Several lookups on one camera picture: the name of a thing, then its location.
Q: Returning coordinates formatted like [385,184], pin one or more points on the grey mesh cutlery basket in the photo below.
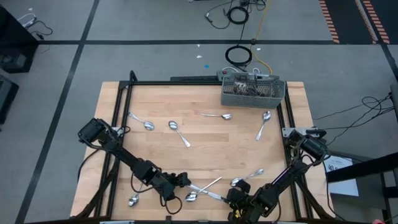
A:
[252,93]

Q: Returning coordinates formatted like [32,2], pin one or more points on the pale grey flat plate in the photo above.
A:
[116,222]

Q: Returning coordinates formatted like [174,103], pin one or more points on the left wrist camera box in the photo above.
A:
[183,179]

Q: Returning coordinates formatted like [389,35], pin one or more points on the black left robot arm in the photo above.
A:
[121,152]

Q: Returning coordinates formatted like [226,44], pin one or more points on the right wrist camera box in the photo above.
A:
[244,186]

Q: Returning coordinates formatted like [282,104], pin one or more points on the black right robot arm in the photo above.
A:
[295,174]

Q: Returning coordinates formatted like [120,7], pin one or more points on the black flat bar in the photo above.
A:
[192,78]

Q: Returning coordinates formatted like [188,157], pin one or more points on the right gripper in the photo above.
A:
[245,207]

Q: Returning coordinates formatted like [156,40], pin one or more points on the white printed paper sheet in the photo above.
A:
[340,174]

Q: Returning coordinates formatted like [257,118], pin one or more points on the black cabinet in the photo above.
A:
[14,40]
[6,96]

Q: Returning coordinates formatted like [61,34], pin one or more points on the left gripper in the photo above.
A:
[163,185]

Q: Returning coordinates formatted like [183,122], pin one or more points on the black metal stand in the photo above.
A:
[360,169]

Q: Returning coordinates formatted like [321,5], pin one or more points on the grey power strip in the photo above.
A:
[221,74]

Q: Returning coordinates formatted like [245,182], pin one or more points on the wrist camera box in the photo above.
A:
[183,179]
[244,186]

